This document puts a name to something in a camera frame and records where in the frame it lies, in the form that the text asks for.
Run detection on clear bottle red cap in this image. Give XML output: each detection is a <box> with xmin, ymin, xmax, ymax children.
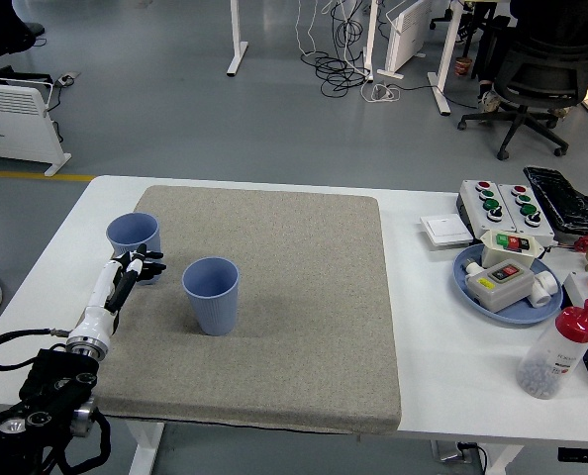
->
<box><xmin>516</xmin><ymin>298</ymin><xmax>588</xmax><ymax>401</ymax></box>

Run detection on white four-button control box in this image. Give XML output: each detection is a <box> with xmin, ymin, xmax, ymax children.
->
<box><xmin>496</xmin><ymin>183</ymin><xmax>555</xmax><ymax>243</ymax></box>
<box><xmin>455</xmin><ymin>178</ymin><xmax>517</xmax><ymax>234</ymax></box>

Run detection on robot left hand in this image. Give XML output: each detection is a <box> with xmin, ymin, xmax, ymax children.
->
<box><xmin>67</xmin><ymin>243</ymin><xmax>168</xmax><ymax>346</ymax></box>

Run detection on grey switch box red button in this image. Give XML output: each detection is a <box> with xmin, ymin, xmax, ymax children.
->
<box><xmin>465</xmin><ymin>260</ymin><xmax>537</xmax><ymax>314</ymax></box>

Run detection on white panel heater narrow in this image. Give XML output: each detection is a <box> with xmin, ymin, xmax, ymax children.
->
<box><xmin>376</xmin><ymin>0</ymin><xmax>434</xmax><ymax>80</ymax></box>

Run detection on grey-brown mat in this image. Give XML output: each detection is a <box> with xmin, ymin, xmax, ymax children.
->
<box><xmin>83</xmin><ymin>185</ymin><xmax>404</xmax><ymax>436</ymax></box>

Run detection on white pipe fitting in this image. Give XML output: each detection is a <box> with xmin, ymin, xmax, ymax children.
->
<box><xmin>529</xmin><ymin>270</ymin><xmax>558</xmax><ymax>309</ymax></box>

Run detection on seated person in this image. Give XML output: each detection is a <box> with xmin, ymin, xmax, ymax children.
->
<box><xmin>471</xmin><ymin>0</ymin><xmax>523</xmax><ymax>115</ymax></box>

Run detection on white desk leg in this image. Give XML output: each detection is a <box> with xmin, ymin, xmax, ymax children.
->
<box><xmin>226</xmin><ymin>0</ymin><xmax>249</xmax><ymax>77</ymax></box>
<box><xmin>360</xmin><ymin>0</ymin><xmax>380</xmax><ymax>83</ymax></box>
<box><xmin>427</xmin><ymin>0</ymin><xmax>466</xmax><ymax>118</ymax></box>

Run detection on white power strip with cord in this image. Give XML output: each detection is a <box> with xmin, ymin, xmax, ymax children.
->
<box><xmin>361</xmin><ymin>81</ymin><xmax>403</xmax><ymax>105</ymax></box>

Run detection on white box red mushroom button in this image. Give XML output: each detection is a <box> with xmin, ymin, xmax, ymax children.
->
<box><xmin>562</xmin><ymin>269</ymin><xmax>588</xmax><ymax>350</ymax></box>

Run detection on black mesh office chair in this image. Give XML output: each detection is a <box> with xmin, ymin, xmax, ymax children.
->
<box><xmin>456</xmin><ymin>0</ymin><xmax>588</xmax><ymax>162</ymax></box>

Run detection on white panel heater large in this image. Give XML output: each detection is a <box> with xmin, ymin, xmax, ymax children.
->
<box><xmin>0</xmin><ymin>78</ymin><xmax>72</xmax><ymax>178</ymax></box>

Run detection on white switch box coloured buttons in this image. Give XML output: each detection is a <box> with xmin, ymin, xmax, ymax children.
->
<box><xmin>480</xmin><ymin>229</ymin><xmax>546</xmax><ymax>271</ymax></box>

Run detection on blue plate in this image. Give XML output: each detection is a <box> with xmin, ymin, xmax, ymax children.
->
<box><xmin>452</xmin><ymin>244</ymin><xmax>565</xmax><ymax>327</ymax></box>

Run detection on white table leg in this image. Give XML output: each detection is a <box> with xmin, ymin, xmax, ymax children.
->
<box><xmin>486</xmin><ymin>444</ymin><xmax>526</xmax><ymax>475</ymax></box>
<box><xmin>127</xmin><ymin>420</ymin><xmax>166</xmax><ymax>475</ymax></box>

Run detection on white wall switch plate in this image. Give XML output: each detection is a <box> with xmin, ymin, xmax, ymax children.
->
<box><xmin>419</xmin><ymin>213</ymin><xmax>475</xmax><ymax>249</ymax></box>

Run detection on black wrapped tray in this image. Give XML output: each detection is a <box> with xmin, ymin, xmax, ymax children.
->
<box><xmin>523</xmin><ymin>165</ymin><xmax>588</xmax><ymax>235</ymax></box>

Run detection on black cable bundle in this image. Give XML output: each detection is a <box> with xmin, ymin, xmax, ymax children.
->
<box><xmin>315</xmin><ymin>0</ymin><xmax>374</xmax><ymax>98</ymax></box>

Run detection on blue ribbed plastic cup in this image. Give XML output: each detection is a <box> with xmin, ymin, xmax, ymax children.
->
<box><xmin>181</xmin><ymin>256</ymin><xmax>241</xmax><ymax>337</ymax></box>
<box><xmin>105</xmin><ymin>212</ymin><xmax>162</xmax><ymax>287</ymax></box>

